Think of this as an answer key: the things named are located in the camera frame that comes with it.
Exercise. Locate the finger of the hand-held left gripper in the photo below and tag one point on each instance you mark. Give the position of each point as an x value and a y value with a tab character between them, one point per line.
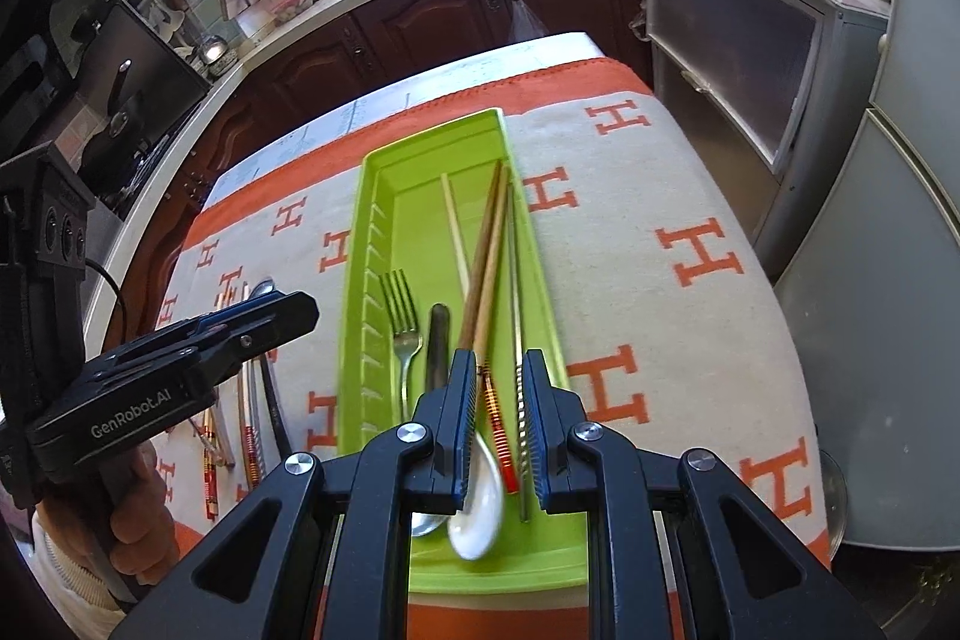
262	332
247	308

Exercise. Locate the upright stainless steel panel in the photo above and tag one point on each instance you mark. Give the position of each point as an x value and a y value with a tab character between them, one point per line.
150	78

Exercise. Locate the person's left hand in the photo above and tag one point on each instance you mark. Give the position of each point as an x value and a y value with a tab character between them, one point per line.
150	512

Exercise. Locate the steel chopstick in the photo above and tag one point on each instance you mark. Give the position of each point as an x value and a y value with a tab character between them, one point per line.
514	310

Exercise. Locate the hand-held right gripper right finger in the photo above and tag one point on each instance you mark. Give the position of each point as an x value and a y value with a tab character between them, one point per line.
536	430

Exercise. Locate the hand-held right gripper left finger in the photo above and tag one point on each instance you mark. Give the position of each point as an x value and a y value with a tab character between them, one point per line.
465	430

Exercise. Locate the person's left forearm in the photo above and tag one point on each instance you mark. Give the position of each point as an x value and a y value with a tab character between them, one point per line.
75	580

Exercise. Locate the hanging plastic bag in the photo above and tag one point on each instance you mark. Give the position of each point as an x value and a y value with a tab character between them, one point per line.
523	21

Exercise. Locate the white ceramic spoon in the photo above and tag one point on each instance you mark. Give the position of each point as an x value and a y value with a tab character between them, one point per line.
476	524

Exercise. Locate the brown wooden chopstick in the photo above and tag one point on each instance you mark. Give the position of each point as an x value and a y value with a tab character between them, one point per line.
481	250
493	265

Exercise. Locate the cream orange letter-print blanket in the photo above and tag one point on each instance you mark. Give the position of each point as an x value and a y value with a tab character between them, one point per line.
712	347

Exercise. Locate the steel fork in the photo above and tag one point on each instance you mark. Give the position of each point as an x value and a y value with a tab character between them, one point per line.
405	340

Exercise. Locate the medium steel spoon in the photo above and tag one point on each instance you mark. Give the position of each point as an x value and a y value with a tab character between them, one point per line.
260	291

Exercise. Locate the green plastic utensil tray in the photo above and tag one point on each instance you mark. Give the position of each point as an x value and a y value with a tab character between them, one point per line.
420	212

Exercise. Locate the grey cabinet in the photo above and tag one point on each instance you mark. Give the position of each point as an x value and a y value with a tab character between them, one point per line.
720	63

